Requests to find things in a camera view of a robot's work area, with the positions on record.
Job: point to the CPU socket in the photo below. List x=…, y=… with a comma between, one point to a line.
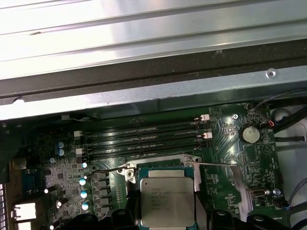
x=192, y=158

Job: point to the metal locking lever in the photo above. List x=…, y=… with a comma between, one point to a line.
x=108, y=170

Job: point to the RAM slot with white latches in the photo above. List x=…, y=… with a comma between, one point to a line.
x=144, y=125
x=144, y=143

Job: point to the green motherboard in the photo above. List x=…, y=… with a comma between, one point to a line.
x=223, y=155

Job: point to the silver blue-topped capacitor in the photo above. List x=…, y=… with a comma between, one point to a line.
x=84, y=194
x=82, y=181
x=84, y=165
x=85, y=207

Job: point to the round coin cell battery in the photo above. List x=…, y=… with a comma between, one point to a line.
x=249, y=134

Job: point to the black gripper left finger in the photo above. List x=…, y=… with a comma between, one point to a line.
x=120, y=220

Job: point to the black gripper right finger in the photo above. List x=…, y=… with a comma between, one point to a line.
x=225, y=222

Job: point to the blue capacitor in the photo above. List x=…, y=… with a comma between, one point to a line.
x=61, y=152
x=60, y=145

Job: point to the silver green CPU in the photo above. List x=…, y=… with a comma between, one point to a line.
x=165, y=198

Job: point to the black silver PC case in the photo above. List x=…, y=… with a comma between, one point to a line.
x=153, y=79

